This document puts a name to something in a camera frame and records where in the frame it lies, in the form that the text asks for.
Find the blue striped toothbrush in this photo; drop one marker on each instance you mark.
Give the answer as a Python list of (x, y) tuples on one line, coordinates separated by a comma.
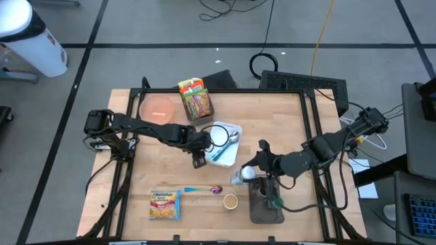
[(214, 157)]

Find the pink plastic bowl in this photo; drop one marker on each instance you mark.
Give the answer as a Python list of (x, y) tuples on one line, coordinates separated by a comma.
[(156, 109)]

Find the white computer mouse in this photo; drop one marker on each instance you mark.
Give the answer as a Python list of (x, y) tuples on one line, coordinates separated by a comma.
[(390, 212)]

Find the black metal table frame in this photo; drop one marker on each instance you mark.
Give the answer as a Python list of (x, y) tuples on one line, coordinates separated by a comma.
[(255, 90)]

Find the white trash can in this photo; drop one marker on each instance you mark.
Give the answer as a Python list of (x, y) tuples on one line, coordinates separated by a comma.
[(30, 44)]

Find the white lid seasoning jar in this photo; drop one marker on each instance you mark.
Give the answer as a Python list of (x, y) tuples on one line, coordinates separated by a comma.
[(248, 173)]

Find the white paper sheet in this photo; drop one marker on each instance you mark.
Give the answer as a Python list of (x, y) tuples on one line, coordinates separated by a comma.
[(368, 190)]

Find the black equipment case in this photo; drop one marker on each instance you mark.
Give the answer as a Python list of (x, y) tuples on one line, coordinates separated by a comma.
[(218, 81)]

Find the gray desk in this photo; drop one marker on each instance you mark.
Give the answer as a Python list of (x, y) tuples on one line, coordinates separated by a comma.
[(419, 146), (400, 190)]

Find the white plastic bin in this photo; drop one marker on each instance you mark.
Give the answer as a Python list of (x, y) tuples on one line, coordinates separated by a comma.
[(231, 153)]

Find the black perforated computer case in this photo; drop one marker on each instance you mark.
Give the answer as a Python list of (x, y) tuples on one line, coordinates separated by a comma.
[(306, 81)]

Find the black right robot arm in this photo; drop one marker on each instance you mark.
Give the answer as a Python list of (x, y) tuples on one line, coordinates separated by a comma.
[(323, 146)]

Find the green label spice jar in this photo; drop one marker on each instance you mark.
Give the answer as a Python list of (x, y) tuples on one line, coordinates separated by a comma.
[(278, 203)]

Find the orange snack box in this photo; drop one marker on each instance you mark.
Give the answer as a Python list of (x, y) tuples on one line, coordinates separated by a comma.
[(204, 120)]

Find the yellow snack packet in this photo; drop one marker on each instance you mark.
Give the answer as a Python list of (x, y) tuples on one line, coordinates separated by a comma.
[(189, 82)]

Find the furikake jar gold lid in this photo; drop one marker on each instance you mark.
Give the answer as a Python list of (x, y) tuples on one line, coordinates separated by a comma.
[(230, 201)]

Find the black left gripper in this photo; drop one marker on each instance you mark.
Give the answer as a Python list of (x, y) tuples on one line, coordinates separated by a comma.
[(199, 141)]

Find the gray translucent plastic bin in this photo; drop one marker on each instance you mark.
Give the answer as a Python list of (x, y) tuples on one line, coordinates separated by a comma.
[(262, 214)]

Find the black box device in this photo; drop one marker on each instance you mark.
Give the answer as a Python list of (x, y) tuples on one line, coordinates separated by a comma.
[(427, 102)]

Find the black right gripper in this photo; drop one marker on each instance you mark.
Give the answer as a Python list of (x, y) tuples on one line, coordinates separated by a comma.
[(270, 163)]

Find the backlit keyboard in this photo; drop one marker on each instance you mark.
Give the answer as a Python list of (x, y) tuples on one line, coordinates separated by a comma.
[(422, 216)]

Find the blue ramen noodle packet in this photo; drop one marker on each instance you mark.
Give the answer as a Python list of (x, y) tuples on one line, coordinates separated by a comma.
[(163, 204)]

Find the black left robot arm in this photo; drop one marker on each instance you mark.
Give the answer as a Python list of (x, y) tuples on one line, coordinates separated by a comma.
[(136, 126)]

